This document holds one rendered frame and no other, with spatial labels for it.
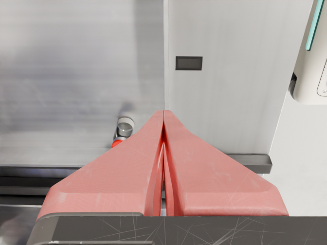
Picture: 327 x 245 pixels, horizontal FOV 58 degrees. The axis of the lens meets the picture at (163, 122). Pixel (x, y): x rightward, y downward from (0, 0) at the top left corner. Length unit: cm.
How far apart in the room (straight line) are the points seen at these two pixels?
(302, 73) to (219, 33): 83
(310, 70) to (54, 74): 90
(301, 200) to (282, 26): 175
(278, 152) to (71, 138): 139
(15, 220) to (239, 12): 48
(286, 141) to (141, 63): 137
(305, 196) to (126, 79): 176
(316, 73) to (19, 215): 95
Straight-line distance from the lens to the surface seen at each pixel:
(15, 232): 63
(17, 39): 36
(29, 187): 48
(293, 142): 166
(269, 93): 37
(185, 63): 33
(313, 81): 113
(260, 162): 41
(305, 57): 111
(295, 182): 189
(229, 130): 39
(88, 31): 33
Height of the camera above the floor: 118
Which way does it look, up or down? 53 degrees down
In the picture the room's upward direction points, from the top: 177 degrees counter-clockwise
